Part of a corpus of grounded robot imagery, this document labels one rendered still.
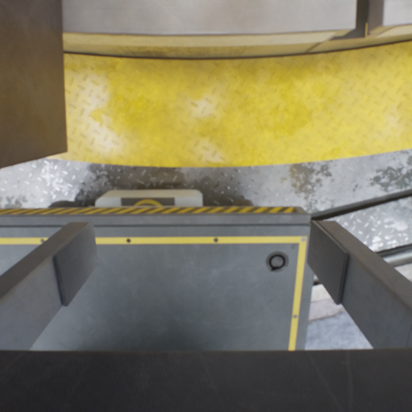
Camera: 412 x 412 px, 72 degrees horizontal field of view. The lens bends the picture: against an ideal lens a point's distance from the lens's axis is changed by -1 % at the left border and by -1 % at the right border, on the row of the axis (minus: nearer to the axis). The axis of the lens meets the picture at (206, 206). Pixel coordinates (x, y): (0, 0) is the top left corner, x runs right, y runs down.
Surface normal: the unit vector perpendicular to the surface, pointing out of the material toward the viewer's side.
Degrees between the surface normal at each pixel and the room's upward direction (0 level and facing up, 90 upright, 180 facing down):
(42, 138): 90
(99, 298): 0
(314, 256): 90
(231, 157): 0
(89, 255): 90
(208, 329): 0
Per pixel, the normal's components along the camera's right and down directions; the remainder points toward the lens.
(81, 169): 0.00, 0.29
